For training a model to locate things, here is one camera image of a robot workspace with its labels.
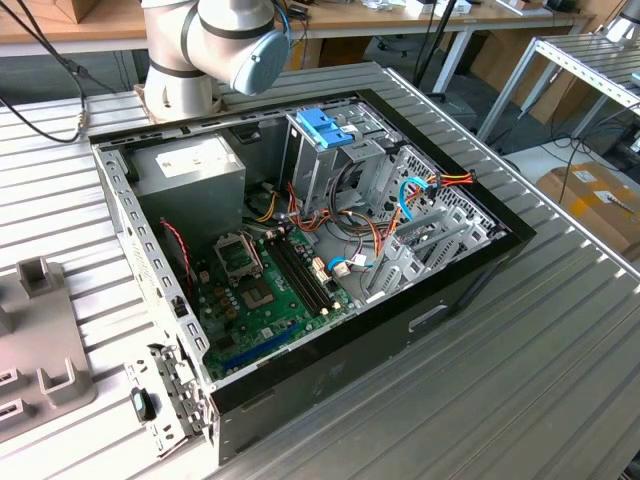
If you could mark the blue plastic bay bracket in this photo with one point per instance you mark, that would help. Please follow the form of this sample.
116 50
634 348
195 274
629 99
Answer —
320 127

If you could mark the grey parts rack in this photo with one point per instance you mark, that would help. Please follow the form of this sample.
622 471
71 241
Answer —
40 340

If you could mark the blue expansion slot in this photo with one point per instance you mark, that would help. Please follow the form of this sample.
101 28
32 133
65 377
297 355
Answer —
260 348

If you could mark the black office chair base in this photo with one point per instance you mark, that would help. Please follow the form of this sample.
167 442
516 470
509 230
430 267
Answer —
395 45

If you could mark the open black PC case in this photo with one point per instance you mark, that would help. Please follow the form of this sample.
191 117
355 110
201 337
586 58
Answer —
350 370

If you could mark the grey power supply unit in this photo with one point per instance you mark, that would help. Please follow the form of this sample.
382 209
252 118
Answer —
190 200

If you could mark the grey metal drive cage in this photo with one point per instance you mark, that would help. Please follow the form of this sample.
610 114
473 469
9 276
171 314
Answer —
320 170

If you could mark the black RAM slot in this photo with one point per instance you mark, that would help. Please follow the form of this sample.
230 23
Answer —
292 278
298 275
304 272
310 270

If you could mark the brown cardboard box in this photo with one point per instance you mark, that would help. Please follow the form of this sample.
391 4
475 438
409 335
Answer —
565 100
85 10
345 52
500 60

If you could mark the wooden top desk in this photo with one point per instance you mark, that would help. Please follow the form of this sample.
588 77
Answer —
360 19
110 27

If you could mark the black tripod stand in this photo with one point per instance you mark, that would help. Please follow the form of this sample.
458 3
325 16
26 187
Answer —
436 42

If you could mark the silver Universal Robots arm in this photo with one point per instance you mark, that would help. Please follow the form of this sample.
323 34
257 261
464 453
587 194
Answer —
210 30

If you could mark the green motherboard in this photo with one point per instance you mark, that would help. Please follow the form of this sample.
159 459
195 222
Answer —
280 320

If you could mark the cream board connector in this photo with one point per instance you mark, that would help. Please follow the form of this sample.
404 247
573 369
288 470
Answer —
320 270

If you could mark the grey metal disk bay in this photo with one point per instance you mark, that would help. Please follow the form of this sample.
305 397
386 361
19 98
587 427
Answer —
407 267

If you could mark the cardboard box with white label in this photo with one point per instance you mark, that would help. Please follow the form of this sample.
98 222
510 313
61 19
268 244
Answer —
590 210

